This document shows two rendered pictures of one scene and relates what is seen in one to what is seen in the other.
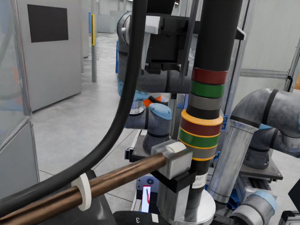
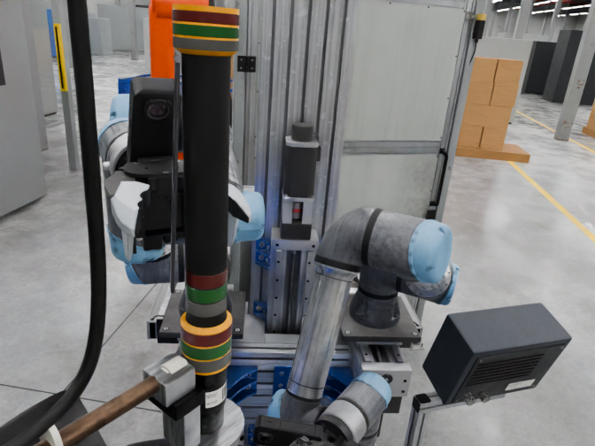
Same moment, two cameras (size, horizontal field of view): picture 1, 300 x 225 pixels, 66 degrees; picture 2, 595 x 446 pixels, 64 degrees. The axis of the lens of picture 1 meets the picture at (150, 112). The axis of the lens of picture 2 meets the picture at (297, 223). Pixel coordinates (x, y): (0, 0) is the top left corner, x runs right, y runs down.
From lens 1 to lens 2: 0.20 m
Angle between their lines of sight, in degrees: 11
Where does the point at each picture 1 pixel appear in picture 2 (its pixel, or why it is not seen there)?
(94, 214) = not seen: outside the picture
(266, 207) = (372, 398)
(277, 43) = (415, 94)
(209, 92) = (204, 298)
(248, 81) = (374, 164)
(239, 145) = (330, 303)
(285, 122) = (391, 262)
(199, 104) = (196, 311)
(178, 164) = (175, 388)
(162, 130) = not seen: hidden behind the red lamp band
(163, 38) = (159, 202)
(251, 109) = (343, 243)
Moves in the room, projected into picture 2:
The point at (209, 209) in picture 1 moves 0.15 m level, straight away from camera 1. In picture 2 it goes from (234, 429) to (272, 335)
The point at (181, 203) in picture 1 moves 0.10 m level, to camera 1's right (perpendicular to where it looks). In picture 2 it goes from (191, 429) to (306, 420)
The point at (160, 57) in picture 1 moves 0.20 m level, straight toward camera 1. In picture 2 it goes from (158, 226) to (120, 353)
